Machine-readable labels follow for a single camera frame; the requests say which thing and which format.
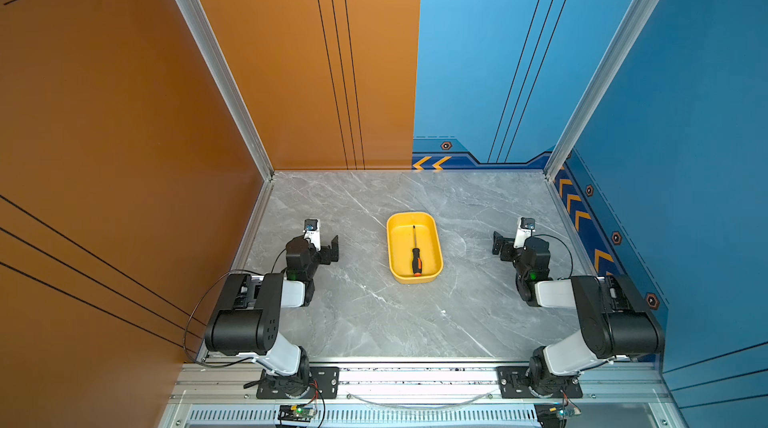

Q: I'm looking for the black red screwdriver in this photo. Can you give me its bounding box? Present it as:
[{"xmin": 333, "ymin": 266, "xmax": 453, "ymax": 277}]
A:
[{"xmin": 411, "ymin": 225, "xmax": 423, "ymax": 277}]

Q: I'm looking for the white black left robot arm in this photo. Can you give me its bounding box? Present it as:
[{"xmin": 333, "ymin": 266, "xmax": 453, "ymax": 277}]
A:
[{"xmin": 204, "ymin": 236, "xmax": 339, "ymax": 398}]

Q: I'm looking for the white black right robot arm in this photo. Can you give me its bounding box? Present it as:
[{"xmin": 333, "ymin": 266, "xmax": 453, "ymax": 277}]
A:
[{"xmin": 492, "ymin": 230, "xmax": 664, "ymax": 398}]

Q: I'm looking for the yellow plastic bin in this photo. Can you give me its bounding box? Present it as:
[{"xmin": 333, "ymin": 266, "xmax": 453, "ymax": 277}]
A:
[{"xmin": 386, "ymin": 212, "xmax": 444, "ymax": 285}]

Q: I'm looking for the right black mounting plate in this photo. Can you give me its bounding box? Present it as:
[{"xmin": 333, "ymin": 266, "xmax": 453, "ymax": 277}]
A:
[{"xmin": 496, "ymin": 365, "xmax": 584, "ymax": 399}]

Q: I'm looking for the black mounting plate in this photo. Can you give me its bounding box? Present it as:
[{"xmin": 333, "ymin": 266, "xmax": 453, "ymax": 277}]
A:
[
  {"xmin": 496, "ymin": 365, "xmax": 584, "ymax": 399},
  {"xmin": 256, "ymin": 366, "xmax": 340, "ymax": 400}
]

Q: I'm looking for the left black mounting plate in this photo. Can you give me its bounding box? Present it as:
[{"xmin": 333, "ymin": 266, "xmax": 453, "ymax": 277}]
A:
[{"xmin": 256, "ymin": 366, "xmax": 340, "ymax": 400}]

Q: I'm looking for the right green circuit board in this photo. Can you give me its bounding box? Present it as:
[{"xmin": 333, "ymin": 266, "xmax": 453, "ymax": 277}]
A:
[{"xmin": 534, "ymin": 404, "xmax": 582, "ymax": 428}]

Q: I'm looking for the green circuit board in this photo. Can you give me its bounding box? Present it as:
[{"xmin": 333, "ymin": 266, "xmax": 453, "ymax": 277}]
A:
[
  {"xmin": 534, "ymin": 404, "xmax": 582, "ymax": 428},
  {"xmin": 277, "ymin": 405, "xmax": 317, "ymax": 426}
]

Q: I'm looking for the left green circuit board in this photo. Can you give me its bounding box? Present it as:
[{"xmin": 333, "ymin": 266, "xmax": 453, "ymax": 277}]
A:
[{"xmin": 277, "ymin": 405, "xmax": 317, "ymax": 426}]

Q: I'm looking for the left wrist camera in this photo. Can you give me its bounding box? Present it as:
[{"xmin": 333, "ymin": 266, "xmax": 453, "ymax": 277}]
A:
[{"xmin": 304, "ymin": 218, "xmax": 321, "ymax": 251}]

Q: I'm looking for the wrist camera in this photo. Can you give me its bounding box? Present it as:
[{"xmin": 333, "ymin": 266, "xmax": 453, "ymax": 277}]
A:
[
  {"xmin": 513, "ymin": 217, "xmax": 535, "ymax": 249},
  {"xmin": 304, "ymin": 218, "xmax": 321, "ymax": 251}
]

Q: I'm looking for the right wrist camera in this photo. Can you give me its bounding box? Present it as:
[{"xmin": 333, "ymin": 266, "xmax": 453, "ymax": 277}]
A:
[{"xmin": 513, "ymin": 217, "xmax": 535, "ymax": 249}]

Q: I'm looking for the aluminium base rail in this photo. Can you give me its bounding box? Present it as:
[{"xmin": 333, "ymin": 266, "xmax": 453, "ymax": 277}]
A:
[{"xmin": 159, "ymin": 358, "xmax": 686, "ymax": 427}]

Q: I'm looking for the aluminium corner post left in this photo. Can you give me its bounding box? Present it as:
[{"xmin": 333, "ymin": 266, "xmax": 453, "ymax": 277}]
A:
[{"xmin": 174, "ymin": 0, "xmax": 274, "ymax": 182}]

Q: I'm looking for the aluminium corner post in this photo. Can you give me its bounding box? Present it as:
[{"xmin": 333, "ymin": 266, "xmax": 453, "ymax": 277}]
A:
[
  {"xmin": 174, "ymin": 0, "xmax": 274, "ymax": 182},
  {"xmin": 543, "ymin": 0, "xmax": 660, "ymax": 182}
]

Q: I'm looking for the aluminium corner post right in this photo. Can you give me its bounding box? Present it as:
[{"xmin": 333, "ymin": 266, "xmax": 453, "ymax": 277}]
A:
[{"xmin": 543, "ymin": 0, "xmax": 660, "ymax": 182}]

